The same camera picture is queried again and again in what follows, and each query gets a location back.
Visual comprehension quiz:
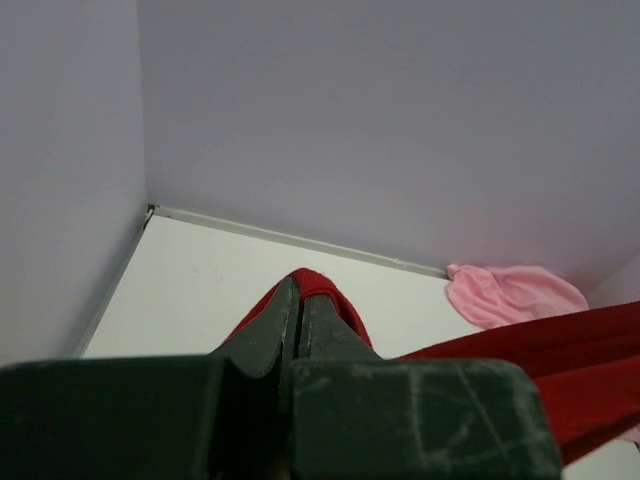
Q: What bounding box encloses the pink t shirt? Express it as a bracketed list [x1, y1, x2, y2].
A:
[446, 264, 639, 451]

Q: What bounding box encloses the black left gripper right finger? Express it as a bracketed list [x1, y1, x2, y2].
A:
[291, 296, 563, 480]

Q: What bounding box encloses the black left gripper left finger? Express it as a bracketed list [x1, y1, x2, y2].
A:
[1, 278, 299, 479]

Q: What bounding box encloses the white back table rail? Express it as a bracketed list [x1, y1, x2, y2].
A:
[146, 204, 447, 279]

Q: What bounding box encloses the dark red t shirt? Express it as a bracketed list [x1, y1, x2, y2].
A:
[224, 268, 639, 479]

